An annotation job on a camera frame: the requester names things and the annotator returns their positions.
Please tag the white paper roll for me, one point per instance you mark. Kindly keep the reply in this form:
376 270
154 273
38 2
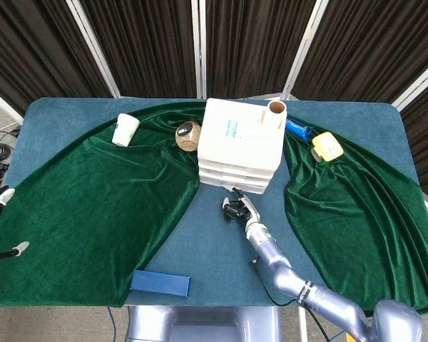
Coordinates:
276 115

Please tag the blue felt table cover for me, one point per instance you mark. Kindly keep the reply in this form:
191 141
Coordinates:
228 256

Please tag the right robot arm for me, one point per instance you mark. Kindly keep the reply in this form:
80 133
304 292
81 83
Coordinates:
271 256

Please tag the lilac robot torso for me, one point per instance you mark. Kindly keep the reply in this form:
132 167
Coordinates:
199 320

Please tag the green velvet cloth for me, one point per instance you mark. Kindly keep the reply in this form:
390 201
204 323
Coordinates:
92 199

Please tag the white plastic drawer unit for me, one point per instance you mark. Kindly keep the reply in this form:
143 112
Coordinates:
242 142

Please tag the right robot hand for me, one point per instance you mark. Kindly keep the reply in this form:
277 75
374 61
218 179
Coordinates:
251 212

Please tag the dark folding screen white frame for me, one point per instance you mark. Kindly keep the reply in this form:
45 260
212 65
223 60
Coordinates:
242 46

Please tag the blue cardboard box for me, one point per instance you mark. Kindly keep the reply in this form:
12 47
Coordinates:
157 281

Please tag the white table leg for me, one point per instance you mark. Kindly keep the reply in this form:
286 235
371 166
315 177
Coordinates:
302 324

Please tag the white paper cup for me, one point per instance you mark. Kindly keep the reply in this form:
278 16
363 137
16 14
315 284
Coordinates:
125 130

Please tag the glass jar of grains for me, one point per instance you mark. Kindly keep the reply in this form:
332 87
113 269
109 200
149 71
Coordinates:
189 139

